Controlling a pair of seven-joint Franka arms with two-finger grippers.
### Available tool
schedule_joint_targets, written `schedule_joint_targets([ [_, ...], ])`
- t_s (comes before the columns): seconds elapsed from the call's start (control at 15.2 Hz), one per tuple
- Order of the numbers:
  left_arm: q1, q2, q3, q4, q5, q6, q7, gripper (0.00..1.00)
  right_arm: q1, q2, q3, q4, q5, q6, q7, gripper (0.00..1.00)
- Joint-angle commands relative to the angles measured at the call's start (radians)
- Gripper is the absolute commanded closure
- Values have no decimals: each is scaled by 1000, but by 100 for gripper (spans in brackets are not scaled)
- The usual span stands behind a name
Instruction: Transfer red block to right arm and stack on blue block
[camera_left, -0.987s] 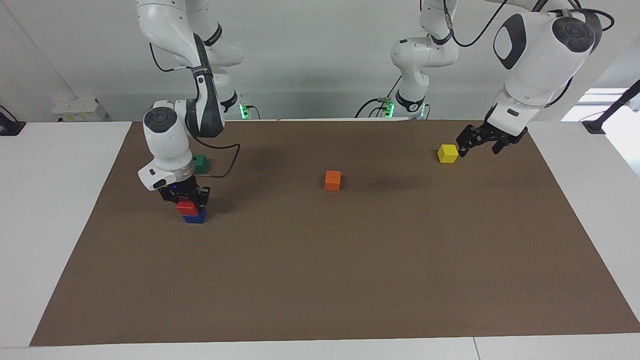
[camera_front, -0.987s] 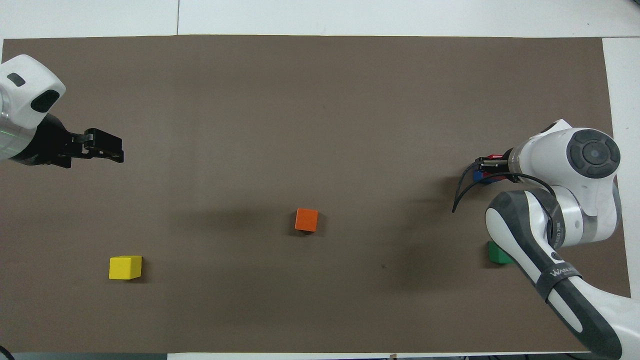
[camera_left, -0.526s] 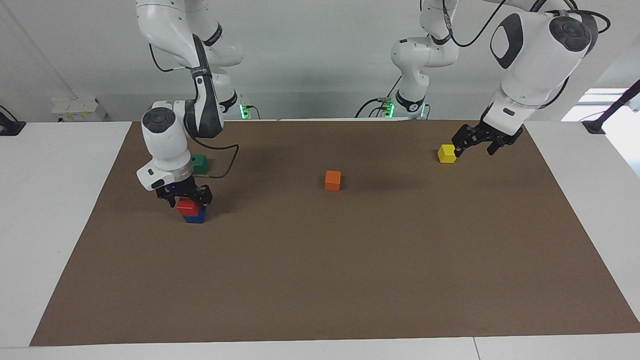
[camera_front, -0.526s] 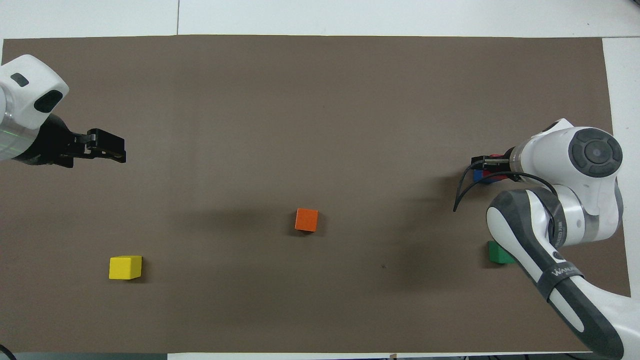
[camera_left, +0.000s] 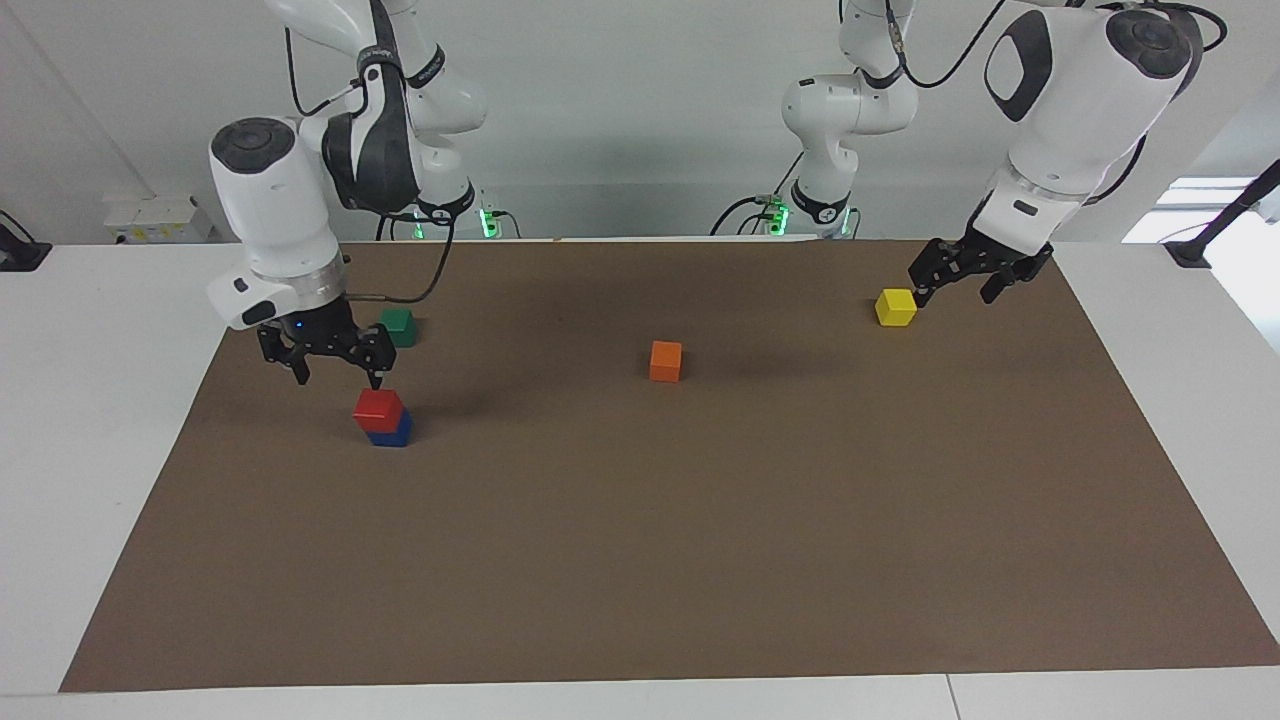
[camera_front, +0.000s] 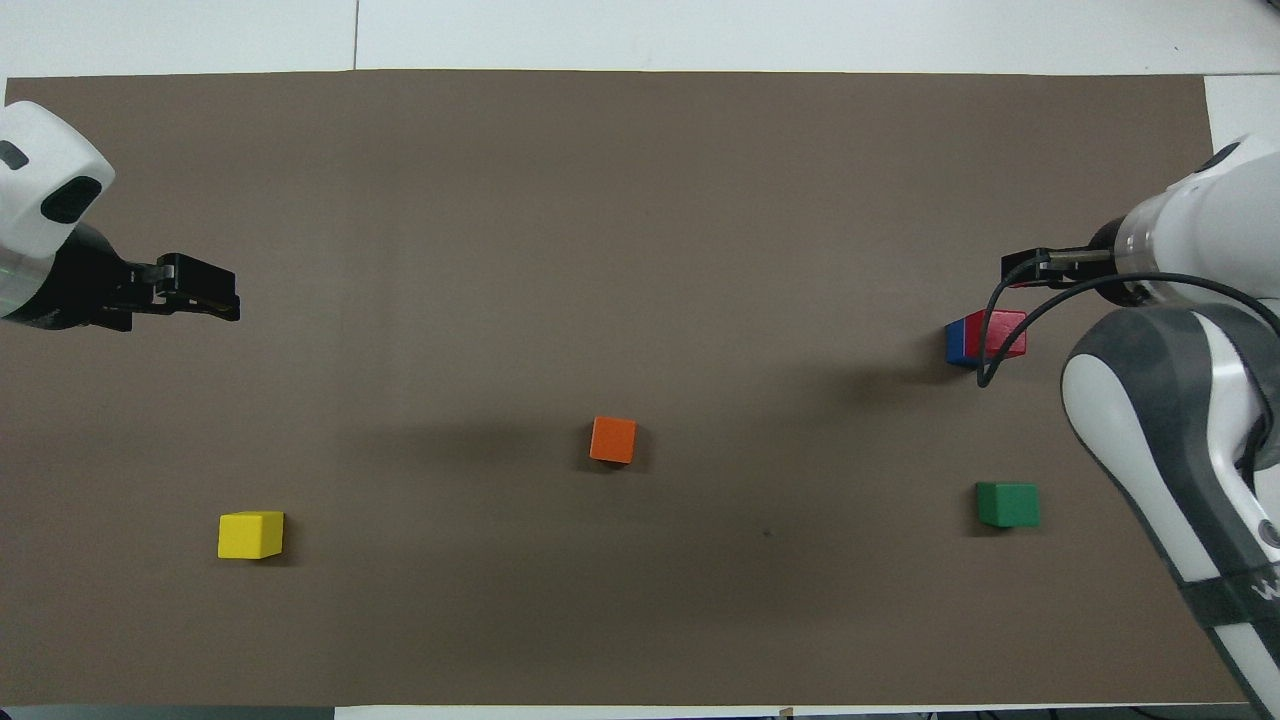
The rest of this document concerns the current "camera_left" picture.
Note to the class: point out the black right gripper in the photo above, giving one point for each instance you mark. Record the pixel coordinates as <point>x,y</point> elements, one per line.
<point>320,335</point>

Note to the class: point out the yellow wooden block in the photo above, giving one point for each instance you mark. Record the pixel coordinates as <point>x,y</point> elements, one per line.
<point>896,308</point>

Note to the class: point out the black clamp mount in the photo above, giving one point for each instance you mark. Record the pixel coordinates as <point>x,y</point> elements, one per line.
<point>20,255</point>

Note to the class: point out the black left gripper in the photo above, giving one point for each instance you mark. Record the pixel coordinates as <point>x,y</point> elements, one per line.
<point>990,258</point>

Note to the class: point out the white box with label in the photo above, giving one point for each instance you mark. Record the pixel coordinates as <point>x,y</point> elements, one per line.
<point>160,220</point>

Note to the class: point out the blue wooden block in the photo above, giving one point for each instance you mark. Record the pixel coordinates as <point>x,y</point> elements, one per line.
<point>392,438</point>

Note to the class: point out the orange wooden block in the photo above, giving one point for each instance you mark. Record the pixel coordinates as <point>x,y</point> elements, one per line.
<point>665,362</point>

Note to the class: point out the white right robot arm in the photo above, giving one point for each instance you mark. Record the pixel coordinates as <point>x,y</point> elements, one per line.
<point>275,220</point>

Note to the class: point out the red wooden block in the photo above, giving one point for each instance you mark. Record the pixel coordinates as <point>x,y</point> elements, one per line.
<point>378,409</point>

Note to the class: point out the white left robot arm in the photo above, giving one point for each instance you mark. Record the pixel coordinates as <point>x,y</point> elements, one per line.
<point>1080,100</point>

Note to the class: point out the brown paper table mat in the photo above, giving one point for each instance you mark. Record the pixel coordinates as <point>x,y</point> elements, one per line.
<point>700,520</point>

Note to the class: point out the green wooden block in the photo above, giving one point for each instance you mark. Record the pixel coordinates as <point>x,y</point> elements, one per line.
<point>400,328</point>

